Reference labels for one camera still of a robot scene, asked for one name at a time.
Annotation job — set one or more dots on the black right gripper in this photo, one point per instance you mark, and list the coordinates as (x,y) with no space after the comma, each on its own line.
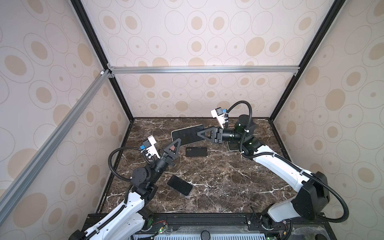
(216,135)

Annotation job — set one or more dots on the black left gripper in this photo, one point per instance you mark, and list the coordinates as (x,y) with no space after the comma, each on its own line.
(172,154)

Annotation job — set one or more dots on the black phone case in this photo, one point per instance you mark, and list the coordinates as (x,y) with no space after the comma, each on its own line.
(196,152)

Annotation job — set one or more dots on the blue smartphone black screen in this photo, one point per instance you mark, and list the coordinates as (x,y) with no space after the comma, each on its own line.
(233,146)

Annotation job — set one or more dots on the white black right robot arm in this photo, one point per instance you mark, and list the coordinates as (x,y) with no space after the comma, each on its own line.
(311,196)

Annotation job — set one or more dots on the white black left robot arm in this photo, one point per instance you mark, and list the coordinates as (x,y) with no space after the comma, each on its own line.
(128,218)

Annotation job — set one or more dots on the dark blue smartphone left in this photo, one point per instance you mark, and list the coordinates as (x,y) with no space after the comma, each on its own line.
(180,185)

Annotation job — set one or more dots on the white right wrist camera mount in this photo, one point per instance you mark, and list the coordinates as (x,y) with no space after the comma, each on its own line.
(222,116)

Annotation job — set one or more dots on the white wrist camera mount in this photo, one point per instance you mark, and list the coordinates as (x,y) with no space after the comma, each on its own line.
(148,147)
(222,116)

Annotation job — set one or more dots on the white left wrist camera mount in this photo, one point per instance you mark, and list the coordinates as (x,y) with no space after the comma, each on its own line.
(148,147)

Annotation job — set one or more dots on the silver aluminium rail back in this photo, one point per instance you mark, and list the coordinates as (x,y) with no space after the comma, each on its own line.
(205,69)

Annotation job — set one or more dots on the silver aluminium rail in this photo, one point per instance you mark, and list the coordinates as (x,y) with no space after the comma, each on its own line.
(24,180)
(205,69)

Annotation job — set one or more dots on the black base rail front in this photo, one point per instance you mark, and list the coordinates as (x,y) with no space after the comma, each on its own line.
(232,226)

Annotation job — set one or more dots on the silver aluminium rail left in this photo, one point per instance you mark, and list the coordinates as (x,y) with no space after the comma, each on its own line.
(24,180)

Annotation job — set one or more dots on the black corner frame post left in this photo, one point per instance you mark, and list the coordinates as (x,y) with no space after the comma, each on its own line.
(94,40)

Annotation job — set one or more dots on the black corner frame post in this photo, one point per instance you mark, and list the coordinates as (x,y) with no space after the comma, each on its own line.
(325,26)
(94,40)

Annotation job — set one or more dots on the black corner frame post right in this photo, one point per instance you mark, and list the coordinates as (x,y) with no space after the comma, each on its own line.
(325,26)

